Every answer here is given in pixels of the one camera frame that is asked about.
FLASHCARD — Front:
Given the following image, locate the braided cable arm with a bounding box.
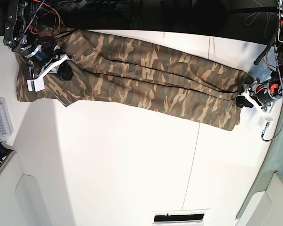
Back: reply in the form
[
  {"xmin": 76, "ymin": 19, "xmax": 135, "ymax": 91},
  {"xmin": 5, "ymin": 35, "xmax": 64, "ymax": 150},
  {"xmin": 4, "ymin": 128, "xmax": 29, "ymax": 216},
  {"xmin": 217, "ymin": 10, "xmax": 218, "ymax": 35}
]
[
  {"xmin": 21, "ymin": 0, "xmax": 44, "ymax": 36},
  {"xmin": 260, "ymin": 0, "xmax": 283, "ymax": 142}
]

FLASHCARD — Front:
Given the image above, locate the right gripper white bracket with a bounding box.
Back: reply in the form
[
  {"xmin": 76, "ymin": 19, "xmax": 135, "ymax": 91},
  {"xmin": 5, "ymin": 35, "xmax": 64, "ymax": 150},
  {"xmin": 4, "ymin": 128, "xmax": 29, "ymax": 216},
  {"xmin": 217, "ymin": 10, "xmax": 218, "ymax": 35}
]
[{"xmin": 26, "ymin": 54, "xmax": 74, "ymax": 92}]

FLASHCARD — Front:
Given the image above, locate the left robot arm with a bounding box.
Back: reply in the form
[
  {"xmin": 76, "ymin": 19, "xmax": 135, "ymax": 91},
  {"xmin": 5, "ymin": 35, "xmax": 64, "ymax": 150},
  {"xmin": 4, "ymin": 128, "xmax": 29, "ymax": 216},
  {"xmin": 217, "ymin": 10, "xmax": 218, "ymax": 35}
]
[{"xmin": 236, "ymin": 0, "xmax": 283, "ymax": 115}]

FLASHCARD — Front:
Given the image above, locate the braided cable right arm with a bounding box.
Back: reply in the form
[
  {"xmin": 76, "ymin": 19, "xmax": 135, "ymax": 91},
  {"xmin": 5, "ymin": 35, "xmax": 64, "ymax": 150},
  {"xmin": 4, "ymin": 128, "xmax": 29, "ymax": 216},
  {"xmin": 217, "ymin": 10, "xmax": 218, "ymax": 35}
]
[{"xmin": 21, "ymin": 0, "xmax": 44, "ymax": 36}]

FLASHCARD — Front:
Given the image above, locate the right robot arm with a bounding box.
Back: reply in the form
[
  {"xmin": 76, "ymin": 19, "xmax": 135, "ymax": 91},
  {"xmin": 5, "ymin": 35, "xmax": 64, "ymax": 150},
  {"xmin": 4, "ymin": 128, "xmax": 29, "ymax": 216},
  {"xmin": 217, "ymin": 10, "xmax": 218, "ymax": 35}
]
[{"xmin": 3, "ymin": 0, "xmax": 73, "ymax": 92}]

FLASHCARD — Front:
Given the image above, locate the braided cable left arm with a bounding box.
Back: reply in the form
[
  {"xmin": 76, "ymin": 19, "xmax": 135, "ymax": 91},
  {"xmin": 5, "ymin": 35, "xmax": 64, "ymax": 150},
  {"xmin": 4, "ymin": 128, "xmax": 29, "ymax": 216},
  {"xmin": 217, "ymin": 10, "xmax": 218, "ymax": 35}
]
[{"xmin": 260, "ymin": 0, "xmax": 283, "ymax": 142}]

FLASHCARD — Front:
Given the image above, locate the white floor vent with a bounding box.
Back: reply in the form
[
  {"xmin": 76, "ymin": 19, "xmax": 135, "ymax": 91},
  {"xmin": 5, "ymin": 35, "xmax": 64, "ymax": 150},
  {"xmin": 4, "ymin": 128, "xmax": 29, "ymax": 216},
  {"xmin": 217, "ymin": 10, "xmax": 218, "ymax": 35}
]
[{"xmin": 151, "ymin": 209, "xmax": 210, "ymax": 226}]

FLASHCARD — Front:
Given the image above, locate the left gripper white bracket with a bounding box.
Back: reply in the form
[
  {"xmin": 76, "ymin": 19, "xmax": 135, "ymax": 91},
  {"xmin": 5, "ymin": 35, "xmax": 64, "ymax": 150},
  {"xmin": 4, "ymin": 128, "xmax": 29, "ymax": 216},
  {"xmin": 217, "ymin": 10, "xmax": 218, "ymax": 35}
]
[{"xmin": 235, "ymin": 81, "xmax": 274, "ymax": 126}]

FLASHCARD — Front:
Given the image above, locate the camouflage t-shirt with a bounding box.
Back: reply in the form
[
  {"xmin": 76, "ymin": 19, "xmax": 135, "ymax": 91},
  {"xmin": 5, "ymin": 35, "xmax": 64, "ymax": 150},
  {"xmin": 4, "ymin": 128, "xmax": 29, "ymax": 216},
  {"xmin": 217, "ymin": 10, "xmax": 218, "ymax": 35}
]
[{"xmin": 16, "ymin": 27, "xmax": 253, "ymax": 131}]

